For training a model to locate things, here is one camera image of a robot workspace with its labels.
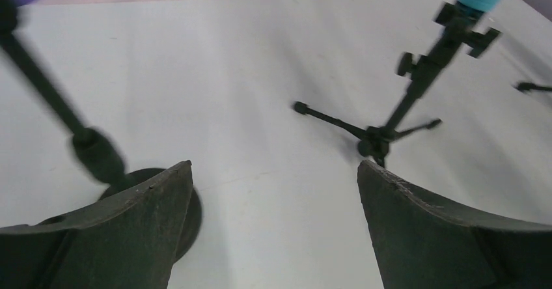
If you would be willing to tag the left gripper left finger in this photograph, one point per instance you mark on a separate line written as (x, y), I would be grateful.
(131, 239)

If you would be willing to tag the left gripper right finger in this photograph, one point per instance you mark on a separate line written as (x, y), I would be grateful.
(425, 240)

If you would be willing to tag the black round-base mic stand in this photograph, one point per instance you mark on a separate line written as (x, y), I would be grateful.
(92, 149)

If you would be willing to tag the black shock-mount tripod stand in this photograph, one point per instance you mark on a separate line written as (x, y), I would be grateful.
(529, 87)

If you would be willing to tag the black tripod mic stand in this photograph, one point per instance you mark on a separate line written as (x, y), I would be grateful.
(458, 21)

